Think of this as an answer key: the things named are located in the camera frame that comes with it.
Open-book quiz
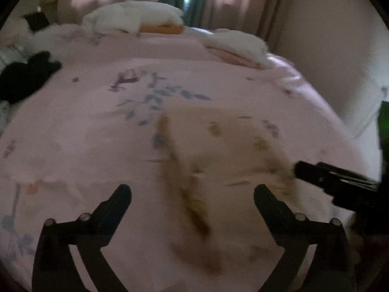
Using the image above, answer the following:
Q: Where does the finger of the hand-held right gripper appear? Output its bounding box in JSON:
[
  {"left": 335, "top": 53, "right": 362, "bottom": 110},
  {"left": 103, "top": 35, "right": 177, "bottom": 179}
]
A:
[{"left": 293, "top": 161, "right": 380, "bottom": 197}]

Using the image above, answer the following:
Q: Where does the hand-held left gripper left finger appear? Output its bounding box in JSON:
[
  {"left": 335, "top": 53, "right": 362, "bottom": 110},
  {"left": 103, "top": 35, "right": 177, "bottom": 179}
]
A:
[{"left": 32, "top": 184, "right": 133, "bottom": 292}]

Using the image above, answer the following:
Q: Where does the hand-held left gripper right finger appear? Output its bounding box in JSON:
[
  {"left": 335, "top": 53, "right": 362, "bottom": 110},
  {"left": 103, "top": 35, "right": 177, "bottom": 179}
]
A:
[{"left": 254, "top": 184, "right": 356, "bottom": 292}]

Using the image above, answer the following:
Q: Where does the beige printed small shirt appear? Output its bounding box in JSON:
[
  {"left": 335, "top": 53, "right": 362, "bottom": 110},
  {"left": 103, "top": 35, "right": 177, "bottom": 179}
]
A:
[{"left": 155, "top": 106, "right": 298, "bottom": 276}]

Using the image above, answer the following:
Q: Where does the white folded clothes pile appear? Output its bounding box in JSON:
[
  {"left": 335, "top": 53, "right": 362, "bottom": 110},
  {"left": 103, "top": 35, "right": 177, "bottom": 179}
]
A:
[{"left": 82, "top": 1, "right": 184, "bottom": 34}]

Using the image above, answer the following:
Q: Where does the pink printed bed sheet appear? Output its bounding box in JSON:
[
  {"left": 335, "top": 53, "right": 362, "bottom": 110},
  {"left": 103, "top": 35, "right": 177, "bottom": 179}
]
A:
[{"left": 0, "top": 24, "right": 380, "bottom": 292}]

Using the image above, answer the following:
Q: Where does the pink folded cloth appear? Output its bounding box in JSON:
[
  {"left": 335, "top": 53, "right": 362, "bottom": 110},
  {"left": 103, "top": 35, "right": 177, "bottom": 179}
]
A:
[{"left": 205, "top": 46, "right": 265, "bottom": 69}]

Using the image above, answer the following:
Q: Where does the white folded cloth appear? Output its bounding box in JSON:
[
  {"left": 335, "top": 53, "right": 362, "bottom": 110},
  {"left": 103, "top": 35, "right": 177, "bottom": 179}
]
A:
[{"left": 202, "top": 30, "right": 269, "bottom": 63}]

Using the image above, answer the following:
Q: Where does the black garment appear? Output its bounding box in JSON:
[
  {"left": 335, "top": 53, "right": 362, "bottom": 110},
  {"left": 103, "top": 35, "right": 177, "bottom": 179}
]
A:
[{"left": 0, "top": 51, "right": 63, "bottom": 104}]

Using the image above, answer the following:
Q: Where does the pale grey pillow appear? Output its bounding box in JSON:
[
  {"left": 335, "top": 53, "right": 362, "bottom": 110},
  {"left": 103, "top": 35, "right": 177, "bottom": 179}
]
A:
[{"left": 23, "top": 24, "right": 82, "bottom": 55}]

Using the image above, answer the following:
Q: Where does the orange folded cloth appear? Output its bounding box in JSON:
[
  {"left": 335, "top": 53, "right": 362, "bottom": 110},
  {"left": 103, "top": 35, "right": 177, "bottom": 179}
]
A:
[{"left": 139, "top": 24, "right": 184, "bottom": 35}]

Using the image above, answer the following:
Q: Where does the dark cloth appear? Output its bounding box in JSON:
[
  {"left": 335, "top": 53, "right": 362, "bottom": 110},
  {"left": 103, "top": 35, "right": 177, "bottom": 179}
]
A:
[{"left": 23, "top": 11, "right": 51, "bottom": 32}]

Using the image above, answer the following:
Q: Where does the teal curtain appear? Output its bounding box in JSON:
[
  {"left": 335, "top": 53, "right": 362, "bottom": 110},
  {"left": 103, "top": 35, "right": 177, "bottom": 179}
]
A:
[{"left": 158, "top": 0, "right": 212, "bottom": 28}]

